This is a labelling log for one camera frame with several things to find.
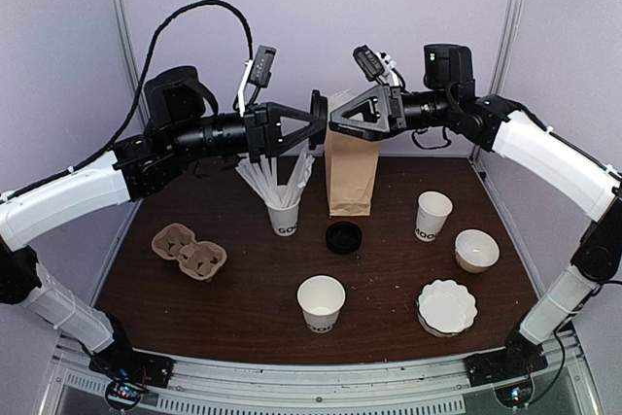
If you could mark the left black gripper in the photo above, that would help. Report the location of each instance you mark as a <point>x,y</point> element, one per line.
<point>263,128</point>

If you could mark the white scalloped dish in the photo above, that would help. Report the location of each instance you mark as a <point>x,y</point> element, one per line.
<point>446,308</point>

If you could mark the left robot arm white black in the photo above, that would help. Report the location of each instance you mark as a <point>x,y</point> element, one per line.
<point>185,126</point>

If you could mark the brown paper bag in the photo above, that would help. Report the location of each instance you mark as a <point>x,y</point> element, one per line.
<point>351,165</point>

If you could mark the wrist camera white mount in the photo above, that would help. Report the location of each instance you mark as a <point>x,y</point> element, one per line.
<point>257,73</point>
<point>379,69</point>

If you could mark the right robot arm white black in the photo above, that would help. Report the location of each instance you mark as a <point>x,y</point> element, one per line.
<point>510,130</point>

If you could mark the white plastic bag liner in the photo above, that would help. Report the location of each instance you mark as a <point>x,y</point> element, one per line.
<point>339,99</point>

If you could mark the black plastic cup lid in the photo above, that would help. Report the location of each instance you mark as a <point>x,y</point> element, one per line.
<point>319,108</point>

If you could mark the white paper coffee cup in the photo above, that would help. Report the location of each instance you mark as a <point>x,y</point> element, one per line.
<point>321,299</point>

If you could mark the white cup holding straws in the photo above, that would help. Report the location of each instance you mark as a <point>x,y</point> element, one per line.
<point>282,214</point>

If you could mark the white round bowl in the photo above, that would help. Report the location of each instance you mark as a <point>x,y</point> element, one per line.
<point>476,251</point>

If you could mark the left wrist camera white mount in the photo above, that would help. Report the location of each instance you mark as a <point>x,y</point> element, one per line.
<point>257,73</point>

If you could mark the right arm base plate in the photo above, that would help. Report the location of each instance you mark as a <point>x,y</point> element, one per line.
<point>500,365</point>

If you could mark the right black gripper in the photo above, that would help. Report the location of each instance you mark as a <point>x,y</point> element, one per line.
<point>391,113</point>

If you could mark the aluminium front rail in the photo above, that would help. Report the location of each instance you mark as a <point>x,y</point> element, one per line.
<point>428,386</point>

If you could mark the left aluminium corner post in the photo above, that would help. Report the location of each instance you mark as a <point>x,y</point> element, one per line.
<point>132,68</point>

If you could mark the cardboard cup carrier tray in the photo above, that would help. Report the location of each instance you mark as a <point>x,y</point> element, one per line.
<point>200,260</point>

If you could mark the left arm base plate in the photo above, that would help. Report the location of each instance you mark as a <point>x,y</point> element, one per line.
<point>141,369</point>

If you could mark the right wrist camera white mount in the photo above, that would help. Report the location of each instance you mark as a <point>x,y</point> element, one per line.
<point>379,69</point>

